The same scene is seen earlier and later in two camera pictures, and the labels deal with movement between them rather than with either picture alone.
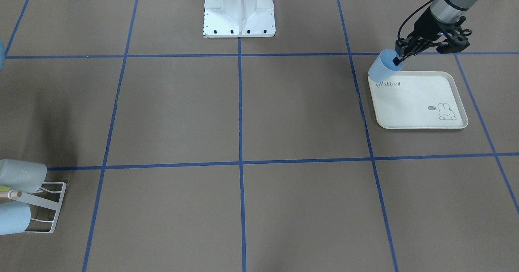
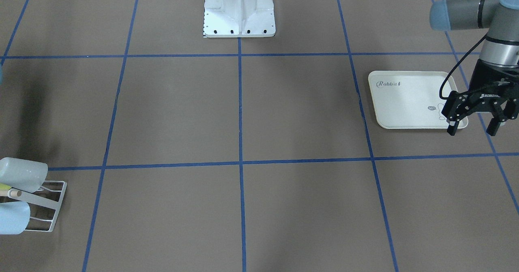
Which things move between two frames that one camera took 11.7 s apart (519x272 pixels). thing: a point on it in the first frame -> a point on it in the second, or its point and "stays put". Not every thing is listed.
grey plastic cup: [22, 176] stays put
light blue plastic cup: [15, 217] stays put
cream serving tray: [417, 99] stays put
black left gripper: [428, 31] -> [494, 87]
